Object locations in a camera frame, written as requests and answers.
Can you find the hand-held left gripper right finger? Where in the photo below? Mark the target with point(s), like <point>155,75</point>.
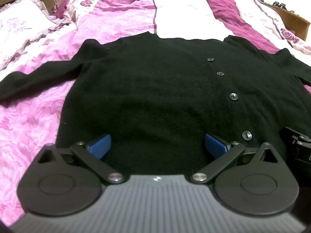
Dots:
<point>215,146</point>

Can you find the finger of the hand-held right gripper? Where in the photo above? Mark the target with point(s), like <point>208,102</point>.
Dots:
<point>289,134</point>

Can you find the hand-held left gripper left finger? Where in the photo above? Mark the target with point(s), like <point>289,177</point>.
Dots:
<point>98,146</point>

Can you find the black button cardigan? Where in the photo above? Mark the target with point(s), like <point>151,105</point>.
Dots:
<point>158,89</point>

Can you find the small dark shelf clutter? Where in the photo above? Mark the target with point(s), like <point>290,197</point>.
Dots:
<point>279,4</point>

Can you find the pink purple floral bedspread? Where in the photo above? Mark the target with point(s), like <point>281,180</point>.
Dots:
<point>116,17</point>

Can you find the pale floral ruffled pillow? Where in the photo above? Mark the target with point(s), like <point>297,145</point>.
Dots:
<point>19,26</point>

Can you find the wooden bed frame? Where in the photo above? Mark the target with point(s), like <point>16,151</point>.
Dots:
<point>294,19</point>

